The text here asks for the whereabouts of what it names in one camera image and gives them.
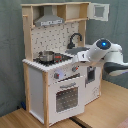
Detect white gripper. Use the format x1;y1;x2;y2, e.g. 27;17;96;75
72;51;89;63

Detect white oven door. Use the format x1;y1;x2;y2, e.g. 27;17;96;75
49;77;85;124

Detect white toy microwave door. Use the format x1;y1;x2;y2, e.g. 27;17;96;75
89;3;109;21

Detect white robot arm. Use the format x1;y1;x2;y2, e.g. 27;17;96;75
73;38;128;76

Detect wooden toy kitchen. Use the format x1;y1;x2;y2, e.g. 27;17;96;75
20;1;107;128

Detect grey toy sink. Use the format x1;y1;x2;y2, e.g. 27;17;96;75
65;47;90;55

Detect red right stove knob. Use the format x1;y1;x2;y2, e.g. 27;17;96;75
72;66;78;72

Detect red stove knob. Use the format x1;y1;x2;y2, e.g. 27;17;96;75
72;66;78;72
54;73;60;79

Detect black toy faucet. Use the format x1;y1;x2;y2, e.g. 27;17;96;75
67;33;82;49

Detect black toy stovetop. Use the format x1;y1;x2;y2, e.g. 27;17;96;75
34;53;71;67

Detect white cabinet door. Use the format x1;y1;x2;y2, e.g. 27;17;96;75
81;66;102;104

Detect red left stove knob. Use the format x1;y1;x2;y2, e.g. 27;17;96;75
54;73;60;79

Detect small metal pot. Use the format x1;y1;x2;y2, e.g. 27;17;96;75
39;51;55;62

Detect grey range hood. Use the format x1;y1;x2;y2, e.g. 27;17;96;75
35;6;64;27

